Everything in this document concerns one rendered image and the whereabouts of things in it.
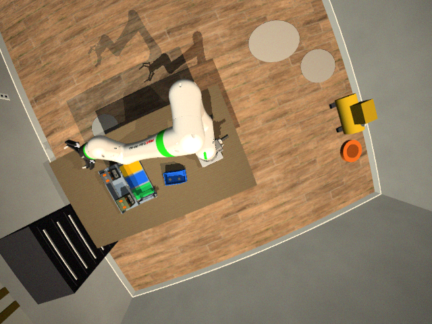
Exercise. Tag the grey shelf rack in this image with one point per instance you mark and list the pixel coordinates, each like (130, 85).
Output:
(133, 180)

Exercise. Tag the dark grey tool case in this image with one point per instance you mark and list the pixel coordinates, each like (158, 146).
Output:
(110, 175)

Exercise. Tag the blue bin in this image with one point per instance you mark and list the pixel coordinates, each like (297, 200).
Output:
(174, 175)

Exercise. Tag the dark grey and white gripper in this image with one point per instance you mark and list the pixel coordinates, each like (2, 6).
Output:
(75, 145)

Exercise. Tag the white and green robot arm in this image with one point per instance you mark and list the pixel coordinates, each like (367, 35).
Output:
(191, 133)

